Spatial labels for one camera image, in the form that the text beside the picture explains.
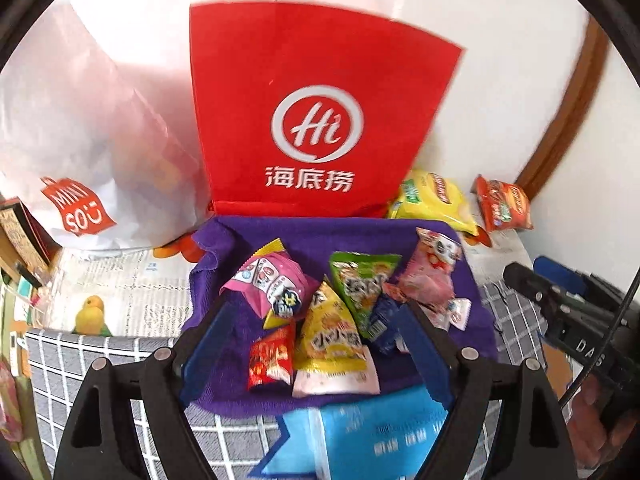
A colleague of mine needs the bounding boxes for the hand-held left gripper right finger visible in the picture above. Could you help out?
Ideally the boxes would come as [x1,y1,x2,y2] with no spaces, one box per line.
[395,300,576,480]

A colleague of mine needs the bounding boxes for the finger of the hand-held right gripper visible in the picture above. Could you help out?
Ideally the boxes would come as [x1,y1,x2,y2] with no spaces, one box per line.
[502,262,563,313]
[534,257,586,296]

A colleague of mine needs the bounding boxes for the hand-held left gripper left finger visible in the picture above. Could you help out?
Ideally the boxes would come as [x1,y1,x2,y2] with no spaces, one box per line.
[55,295,236,480]

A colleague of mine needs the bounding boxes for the dark blue snack packet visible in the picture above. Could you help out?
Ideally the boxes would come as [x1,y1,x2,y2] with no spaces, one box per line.
[372,292,411,356]

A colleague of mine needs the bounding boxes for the red snack packet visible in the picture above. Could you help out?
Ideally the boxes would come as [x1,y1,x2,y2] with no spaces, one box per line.
[248,322,297,391]

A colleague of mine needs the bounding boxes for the pink panda snack packet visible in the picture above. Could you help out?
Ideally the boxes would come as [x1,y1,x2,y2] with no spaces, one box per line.
[385,227,473,331]

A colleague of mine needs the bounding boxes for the green snack packet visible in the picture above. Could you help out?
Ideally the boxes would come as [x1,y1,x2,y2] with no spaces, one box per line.
[330,251,403,338]

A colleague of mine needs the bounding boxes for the yellow triangular snack packet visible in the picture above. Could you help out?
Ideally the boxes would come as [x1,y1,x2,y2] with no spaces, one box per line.
[295,280,368,376]

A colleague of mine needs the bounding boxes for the pink yellow-edged snack packet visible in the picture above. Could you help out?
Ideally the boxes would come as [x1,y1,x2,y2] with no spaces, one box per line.
[222,241,318,328]

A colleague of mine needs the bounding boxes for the person's right hand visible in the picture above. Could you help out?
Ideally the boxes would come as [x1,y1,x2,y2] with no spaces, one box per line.
[567,375,640,468]

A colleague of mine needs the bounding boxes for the orange chips bag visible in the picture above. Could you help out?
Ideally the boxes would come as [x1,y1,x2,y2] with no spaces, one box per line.
[472,175,533,233]

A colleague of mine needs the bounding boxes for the fruit print mat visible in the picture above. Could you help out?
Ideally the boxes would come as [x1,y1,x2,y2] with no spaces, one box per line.
[50,220,533,341]

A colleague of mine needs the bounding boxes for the purple towel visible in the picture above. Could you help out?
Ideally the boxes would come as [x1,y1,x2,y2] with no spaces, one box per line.
[180,215,496,418]

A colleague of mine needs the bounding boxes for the grey checked blanket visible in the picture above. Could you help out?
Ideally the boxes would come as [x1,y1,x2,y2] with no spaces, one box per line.
[25,280,576,480]

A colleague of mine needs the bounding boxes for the yellow chips bag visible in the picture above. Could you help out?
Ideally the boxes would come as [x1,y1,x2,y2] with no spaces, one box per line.
[387,170,478,236]

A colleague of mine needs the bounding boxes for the pink plastic bag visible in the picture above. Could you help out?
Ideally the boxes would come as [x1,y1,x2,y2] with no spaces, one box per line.
[0,360,23,441]

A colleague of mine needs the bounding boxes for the white plastic bag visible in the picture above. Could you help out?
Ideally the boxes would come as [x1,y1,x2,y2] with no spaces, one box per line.
[0,0,211,256]

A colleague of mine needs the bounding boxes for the red paper bag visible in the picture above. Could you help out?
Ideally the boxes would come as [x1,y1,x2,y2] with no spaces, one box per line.
[189,0,466,221]

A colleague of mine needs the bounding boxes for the brown wooden door frame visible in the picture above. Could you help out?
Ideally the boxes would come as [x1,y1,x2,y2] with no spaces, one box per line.
[515,15,608,206]

